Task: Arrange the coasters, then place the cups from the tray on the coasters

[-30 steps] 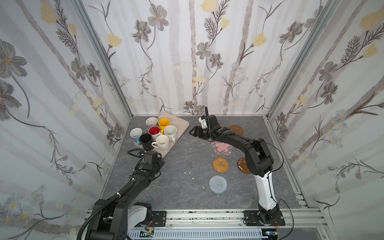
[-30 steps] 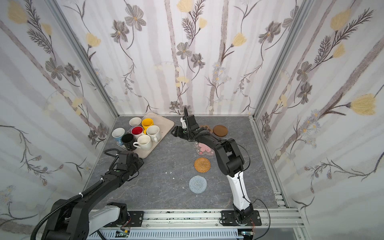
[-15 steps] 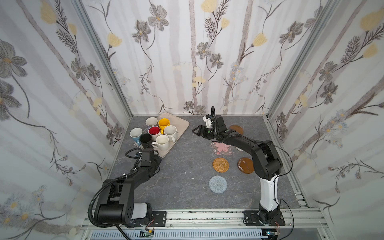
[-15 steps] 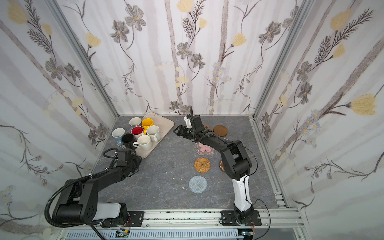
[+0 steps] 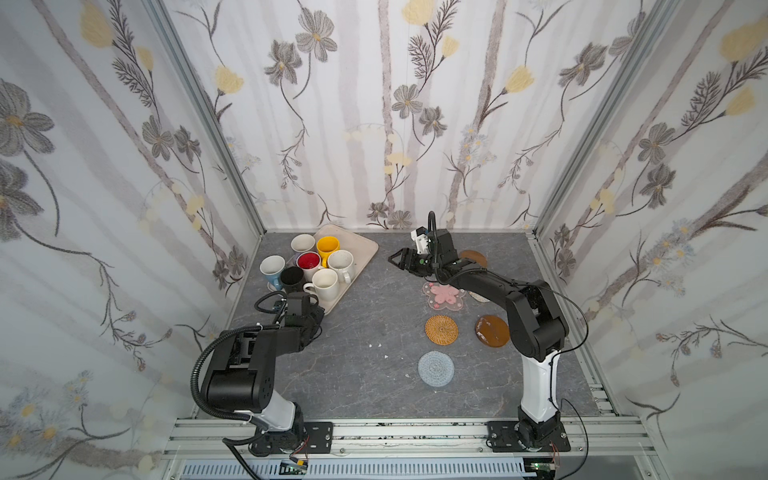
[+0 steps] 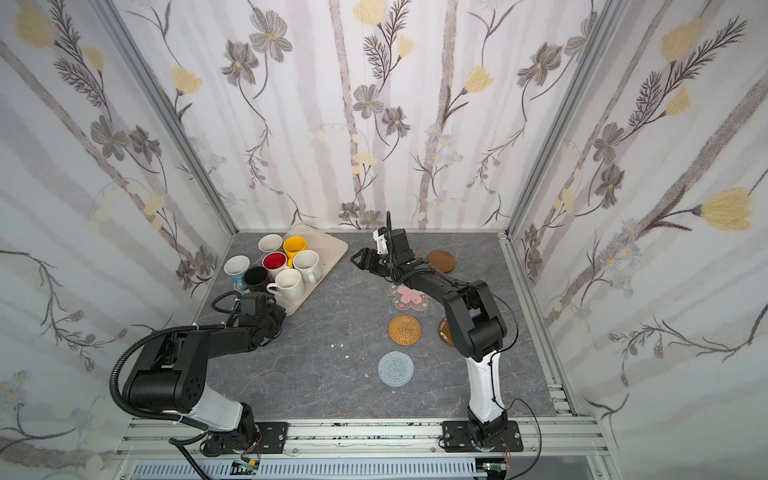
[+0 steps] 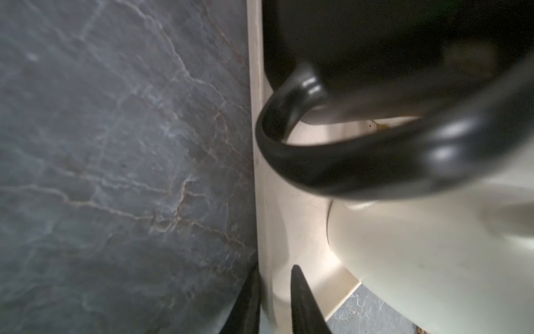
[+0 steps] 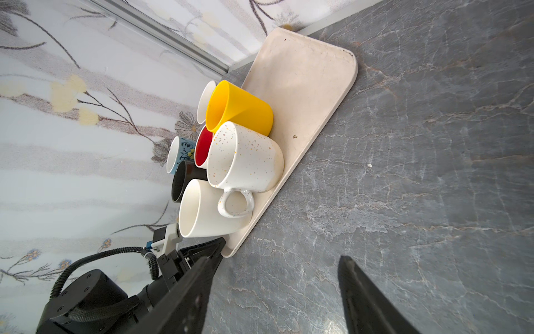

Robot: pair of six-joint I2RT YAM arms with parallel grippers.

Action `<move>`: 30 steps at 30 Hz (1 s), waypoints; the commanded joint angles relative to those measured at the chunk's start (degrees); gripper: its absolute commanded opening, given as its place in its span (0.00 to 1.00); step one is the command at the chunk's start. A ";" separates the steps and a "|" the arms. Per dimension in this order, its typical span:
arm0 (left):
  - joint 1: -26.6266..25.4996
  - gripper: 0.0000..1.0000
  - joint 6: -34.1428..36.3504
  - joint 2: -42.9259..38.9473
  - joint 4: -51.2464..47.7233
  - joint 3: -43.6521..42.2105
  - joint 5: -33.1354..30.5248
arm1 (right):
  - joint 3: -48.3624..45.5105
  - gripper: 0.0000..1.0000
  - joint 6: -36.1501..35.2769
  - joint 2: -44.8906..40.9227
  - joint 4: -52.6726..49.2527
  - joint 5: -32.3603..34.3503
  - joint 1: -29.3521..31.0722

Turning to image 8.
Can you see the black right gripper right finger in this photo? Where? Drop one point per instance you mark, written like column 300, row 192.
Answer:
column 366, row 308

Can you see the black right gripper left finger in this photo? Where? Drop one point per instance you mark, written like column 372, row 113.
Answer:
column 184, row 308

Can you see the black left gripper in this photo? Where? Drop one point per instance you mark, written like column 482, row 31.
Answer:
column 167, row 270

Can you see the cream mug front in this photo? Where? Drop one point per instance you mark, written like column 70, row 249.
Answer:
column 199, row 215

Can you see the black mug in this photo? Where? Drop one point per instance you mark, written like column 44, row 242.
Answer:
column 186, row 172

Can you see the yellow mug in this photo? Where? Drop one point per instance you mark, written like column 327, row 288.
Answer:
column 231, row 103

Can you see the beige rectangular tray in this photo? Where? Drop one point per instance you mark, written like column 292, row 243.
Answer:
column 304, row 80

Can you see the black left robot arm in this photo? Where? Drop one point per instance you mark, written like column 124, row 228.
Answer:
column 93, row 303

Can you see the light blue mug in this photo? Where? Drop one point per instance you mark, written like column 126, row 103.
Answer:
column 181, row 150

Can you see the red interior white mug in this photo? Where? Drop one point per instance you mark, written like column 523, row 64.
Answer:
column 203, row 145

